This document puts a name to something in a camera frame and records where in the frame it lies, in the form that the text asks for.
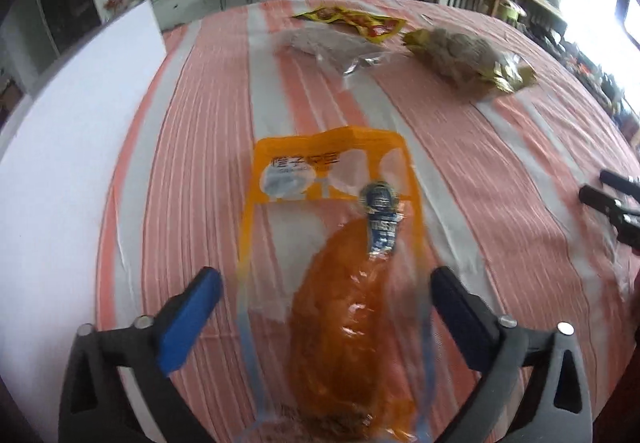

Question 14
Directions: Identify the orange chicken leg packet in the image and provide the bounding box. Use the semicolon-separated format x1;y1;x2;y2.
236;126;434;442

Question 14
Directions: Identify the red flower vase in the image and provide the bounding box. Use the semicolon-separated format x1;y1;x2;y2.
103;0;125;20

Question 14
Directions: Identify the yellow red snack packet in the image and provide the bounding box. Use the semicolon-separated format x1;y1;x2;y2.
294;5;407;44

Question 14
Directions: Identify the white cardboard box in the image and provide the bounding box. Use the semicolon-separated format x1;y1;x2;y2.
0;0;170;393

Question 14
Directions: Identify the striped pink white tablecloth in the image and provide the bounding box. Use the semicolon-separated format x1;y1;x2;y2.
96;0;639;442

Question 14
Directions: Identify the green-gold snack bag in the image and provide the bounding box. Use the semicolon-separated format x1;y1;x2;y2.
402;27;537;97

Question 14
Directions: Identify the dark grey snack bag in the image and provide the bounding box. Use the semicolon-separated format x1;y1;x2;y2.
277;27;395;90

